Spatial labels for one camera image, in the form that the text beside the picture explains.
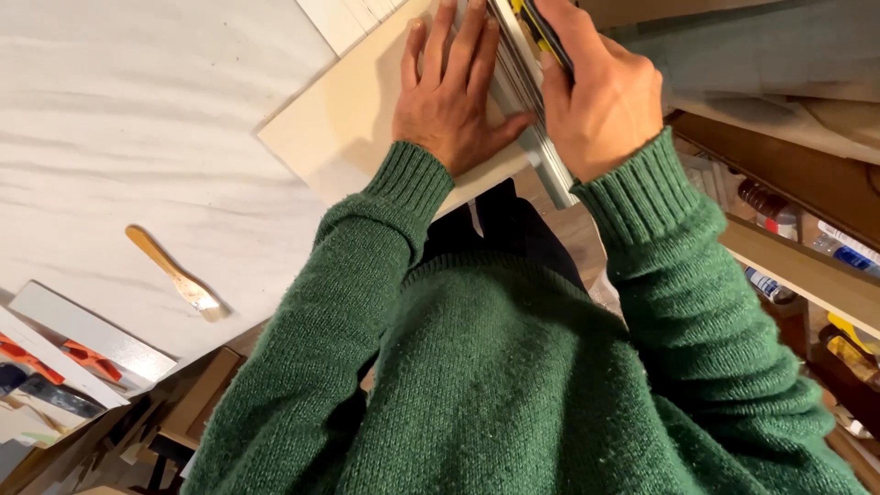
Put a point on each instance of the cream board sheet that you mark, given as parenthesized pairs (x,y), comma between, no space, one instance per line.
(344,124)

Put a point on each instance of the person's dark trousers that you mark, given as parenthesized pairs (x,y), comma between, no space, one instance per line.
(509,227)

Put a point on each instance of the person's green sweater body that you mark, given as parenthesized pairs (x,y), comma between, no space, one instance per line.
(502,385)

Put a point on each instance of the white wooden plank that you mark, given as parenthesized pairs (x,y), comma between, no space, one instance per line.
(82,330)

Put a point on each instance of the person's left hand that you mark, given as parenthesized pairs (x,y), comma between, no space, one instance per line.
(447,103)

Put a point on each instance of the person's right fingers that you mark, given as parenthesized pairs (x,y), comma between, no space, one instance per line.
(554,41)

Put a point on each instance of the orange clamp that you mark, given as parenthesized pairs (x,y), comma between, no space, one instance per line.
(91,357)
(27,359)

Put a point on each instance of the aluminium straightedge ruler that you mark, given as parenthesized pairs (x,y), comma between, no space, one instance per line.
(533,110)

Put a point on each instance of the white slatted panel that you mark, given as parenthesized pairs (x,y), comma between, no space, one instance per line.
(347,20)

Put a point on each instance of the yellow black utility knife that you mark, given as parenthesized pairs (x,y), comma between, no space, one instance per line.
(543,31)

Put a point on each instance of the grey green cloth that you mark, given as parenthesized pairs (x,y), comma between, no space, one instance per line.
(749,51)

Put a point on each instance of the heap of wood offcuts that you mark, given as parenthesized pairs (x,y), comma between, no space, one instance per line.
(103,440)

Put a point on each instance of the wooden shelf with bottles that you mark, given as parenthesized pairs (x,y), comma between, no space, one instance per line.
(804,254)

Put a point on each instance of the person's right hand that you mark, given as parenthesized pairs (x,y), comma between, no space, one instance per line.
(605,117)

